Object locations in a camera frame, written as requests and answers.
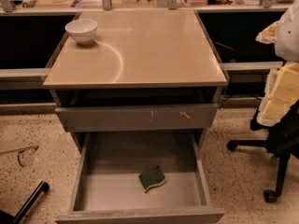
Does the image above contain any grey open middle drawer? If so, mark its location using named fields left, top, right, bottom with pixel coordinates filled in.
left=56, top=131, right=224, bottom=224

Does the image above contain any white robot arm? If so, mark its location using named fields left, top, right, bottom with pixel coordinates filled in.
left=256, top=0, right=299, bottom=127

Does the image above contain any black chair leg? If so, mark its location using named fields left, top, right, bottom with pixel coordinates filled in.
left=0, top=181, right=50, bottom=224

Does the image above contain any green yellow sponge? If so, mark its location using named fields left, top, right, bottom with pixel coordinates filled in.
left=138, top=166, right=165, bottom=193

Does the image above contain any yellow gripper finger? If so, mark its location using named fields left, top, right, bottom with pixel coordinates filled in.
left=257, top=62, right=299, bottom=127
left=256, top=21, right=278, bottom=44

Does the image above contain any white ceramic bowl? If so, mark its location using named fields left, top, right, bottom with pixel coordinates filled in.
left=65, top=19, right=97, bottom=45

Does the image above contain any beige top drawer cabinet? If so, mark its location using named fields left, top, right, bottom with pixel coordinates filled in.
left=44, top=9, right=227, bottom=147

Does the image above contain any black office chair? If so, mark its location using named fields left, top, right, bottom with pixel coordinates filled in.
left=226, top=101, right=299, bottom=203

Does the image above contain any grey top drawer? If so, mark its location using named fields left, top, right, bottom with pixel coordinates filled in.
left=56, top=104, right=218, bottom=133

